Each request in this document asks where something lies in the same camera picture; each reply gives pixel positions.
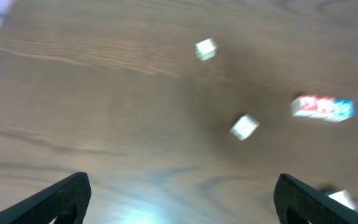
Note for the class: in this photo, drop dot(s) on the white block upper left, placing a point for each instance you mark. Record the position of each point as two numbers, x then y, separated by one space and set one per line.
206 49

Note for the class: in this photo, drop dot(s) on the white block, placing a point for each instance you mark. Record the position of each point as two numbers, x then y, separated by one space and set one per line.
244 127
343 197
206 49

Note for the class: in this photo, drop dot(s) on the white block centre left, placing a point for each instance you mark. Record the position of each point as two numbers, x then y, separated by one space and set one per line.
244 127

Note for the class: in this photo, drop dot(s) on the blue number 2 block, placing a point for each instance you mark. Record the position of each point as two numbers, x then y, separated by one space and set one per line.
342 110

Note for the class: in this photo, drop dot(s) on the red letter I block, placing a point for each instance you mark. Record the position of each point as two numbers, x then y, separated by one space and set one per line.
324 107

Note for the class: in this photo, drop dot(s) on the white block lower centre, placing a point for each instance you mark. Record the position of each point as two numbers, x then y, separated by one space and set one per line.
343 197

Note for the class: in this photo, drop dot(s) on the red letter A block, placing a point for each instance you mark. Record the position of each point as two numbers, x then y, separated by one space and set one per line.
304 105

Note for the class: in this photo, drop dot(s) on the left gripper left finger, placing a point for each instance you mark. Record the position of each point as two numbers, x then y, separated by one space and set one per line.
63 202

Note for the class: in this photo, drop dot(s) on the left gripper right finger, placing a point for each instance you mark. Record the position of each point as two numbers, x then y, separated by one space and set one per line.
296 202

